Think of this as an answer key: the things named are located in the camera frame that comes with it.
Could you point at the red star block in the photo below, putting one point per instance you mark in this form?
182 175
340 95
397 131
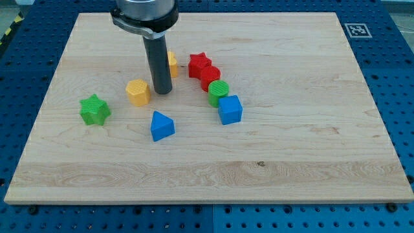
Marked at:
197 63

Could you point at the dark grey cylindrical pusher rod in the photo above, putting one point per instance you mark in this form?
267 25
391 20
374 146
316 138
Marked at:
157 57

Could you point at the green cylinder block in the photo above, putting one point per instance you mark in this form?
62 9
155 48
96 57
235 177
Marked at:
216 90

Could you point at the green star block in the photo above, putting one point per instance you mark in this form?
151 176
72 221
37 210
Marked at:
94 111

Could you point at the blue cube block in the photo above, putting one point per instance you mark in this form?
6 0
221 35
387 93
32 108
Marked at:
230 109

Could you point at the red cylinder block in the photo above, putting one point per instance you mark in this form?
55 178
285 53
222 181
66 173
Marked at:
208 75

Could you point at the blue triangle block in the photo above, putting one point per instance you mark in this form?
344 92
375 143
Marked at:
161 126

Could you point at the yellow hexagon block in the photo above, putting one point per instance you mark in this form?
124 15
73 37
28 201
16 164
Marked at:
138 92

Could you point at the white fiducial marker tag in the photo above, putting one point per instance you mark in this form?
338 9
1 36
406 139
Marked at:
357 30

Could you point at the wooden board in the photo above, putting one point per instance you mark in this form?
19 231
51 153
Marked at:
310 131

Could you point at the yellow black hazard tape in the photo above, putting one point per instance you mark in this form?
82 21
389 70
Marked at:
12 29

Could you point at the yellow block behind rod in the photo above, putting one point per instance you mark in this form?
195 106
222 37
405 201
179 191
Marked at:
172 64

